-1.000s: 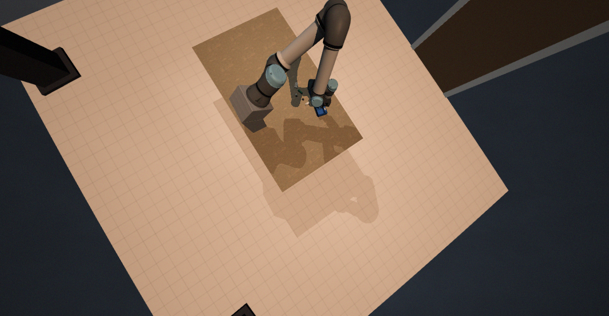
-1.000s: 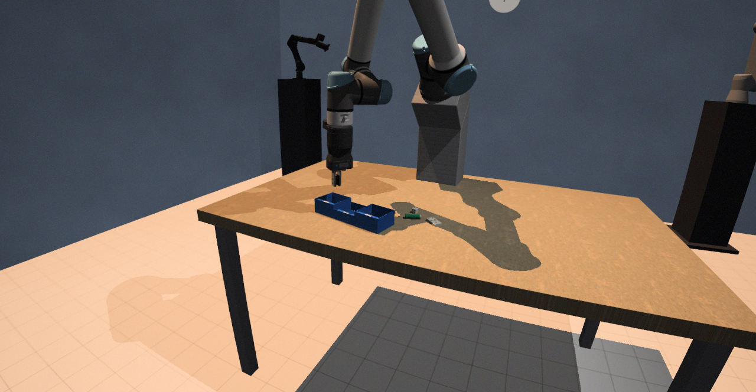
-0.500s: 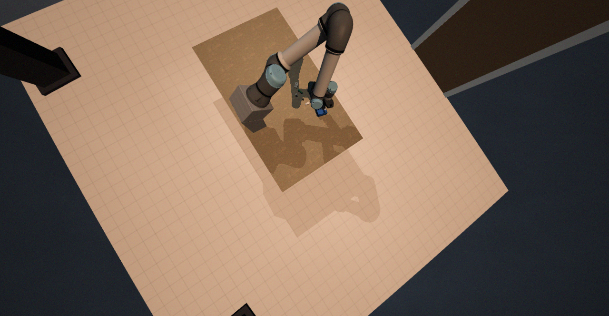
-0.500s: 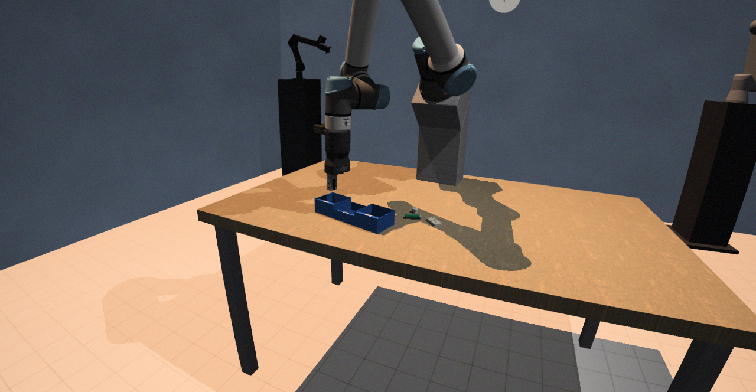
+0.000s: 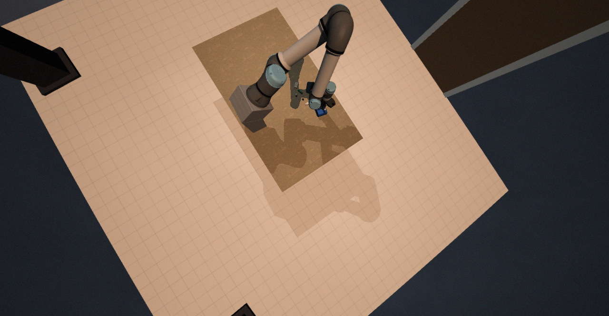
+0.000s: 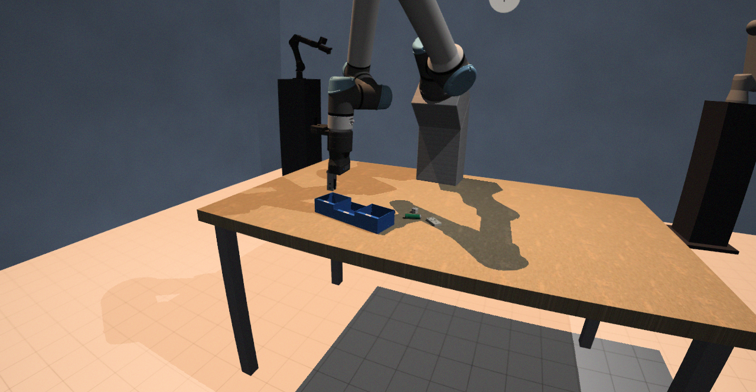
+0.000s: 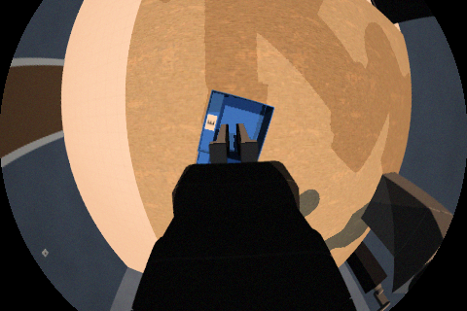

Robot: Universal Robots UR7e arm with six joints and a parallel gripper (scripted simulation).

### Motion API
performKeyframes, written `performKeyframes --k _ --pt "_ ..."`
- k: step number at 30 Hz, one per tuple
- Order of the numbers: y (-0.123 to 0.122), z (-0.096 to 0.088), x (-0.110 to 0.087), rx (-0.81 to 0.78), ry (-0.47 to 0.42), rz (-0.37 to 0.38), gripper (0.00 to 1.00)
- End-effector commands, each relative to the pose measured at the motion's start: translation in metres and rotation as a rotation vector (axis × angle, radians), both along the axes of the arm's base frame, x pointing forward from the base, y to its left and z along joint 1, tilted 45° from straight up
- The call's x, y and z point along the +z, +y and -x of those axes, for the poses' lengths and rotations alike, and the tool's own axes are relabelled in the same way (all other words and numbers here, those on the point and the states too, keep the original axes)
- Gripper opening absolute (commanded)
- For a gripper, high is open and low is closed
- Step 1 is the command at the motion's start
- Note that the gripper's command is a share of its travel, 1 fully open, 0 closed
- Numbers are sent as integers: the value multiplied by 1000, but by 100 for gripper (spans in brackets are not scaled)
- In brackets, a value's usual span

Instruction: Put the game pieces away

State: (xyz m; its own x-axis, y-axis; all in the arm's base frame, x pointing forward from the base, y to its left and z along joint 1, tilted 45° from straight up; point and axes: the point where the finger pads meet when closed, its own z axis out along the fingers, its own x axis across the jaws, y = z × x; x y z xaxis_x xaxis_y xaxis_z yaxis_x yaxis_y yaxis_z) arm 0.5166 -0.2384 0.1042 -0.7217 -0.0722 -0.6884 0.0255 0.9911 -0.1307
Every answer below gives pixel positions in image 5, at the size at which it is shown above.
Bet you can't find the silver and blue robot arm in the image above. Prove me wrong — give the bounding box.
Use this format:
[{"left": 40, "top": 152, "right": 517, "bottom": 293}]
[{"left": 246, "top": 4, "right": 354, "bottom": 109}]

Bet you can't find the blue rack of bins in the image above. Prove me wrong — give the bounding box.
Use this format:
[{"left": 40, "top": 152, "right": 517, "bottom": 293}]
[{"left": 315, "top": 107, "right": 327, "bottom": 117}]

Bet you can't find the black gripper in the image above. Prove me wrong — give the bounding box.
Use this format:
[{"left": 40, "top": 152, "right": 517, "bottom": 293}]
[{"left": 320, "top": 97, "right": 336, "bottom": 110}]

